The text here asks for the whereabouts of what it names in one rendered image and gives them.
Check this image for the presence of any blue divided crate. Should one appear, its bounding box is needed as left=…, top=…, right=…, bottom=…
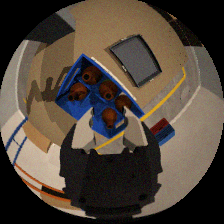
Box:
left=55, top=53, right=144, bottom=139

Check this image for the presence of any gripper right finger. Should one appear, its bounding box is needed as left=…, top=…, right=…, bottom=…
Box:
left=122, top=106, right=163, bottom=174

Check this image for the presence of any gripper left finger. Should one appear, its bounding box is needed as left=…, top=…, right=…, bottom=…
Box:
left=59, top=107, right=96, bottom=177

